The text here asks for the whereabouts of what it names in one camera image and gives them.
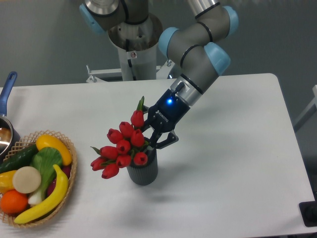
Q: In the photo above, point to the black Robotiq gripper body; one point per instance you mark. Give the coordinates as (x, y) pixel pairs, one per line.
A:
(167, 112)

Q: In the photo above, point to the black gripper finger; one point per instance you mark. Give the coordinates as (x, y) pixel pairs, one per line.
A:
(146, 125)
(154, 144)

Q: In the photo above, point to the red tulip bouquet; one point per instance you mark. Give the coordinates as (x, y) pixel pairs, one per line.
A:
(129, 146)

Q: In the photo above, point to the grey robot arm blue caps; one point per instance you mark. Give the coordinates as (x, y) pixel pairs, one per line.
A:
(138, 35)

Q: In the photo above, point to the dark grey ribbed vase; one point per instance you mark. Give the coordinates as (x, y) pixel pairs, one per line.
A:
(145, 174)

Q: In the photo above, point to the dark red vegetable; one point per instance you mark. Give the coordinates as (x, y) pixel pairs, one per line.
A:
(67, 171)

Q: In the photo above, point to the yellow squash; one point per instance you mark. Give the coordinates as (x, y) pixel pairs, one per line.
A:
(47, 140)

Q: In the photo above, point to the green bok choy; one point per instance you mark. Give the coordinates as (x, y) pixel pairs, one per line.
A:
(43, 161)

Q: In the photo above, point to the yellow banana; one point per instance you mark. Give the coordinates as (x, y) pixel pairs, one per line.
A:
(49, 203)

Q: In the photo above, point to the woven wicker basket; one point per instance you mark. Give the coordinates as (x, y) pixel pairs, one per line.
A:
(25, 142)

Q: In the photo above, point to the green cucumber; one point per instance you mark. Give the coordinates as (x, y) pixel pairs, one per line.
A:
(20, 159)

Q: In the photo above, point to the beige round disc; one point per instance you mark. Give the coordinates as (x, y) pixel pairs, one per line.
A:
(26, 179)

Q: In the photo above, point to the yellow bell pepper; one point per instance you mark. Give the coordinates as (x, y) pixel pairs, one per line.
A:
(6, 183)

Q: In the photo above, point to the black device at table edge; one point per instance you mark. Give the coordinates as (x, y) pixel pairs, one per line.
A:
(309, 213)

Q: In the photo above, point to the orange fruit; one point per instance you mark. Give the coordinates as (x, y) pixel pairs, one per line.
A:
(14, 202)

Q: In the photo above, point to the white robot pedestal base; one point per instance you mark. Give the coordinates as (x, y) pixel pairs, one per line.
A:
(135, 66)

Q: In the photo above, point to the blue handled saucepan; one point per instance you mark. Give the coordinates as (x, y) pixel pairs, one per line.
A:
(8, 135)

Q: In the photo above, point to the white frame at right edge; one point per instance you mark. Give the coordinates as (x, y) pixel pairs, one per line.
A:
(307, 112)

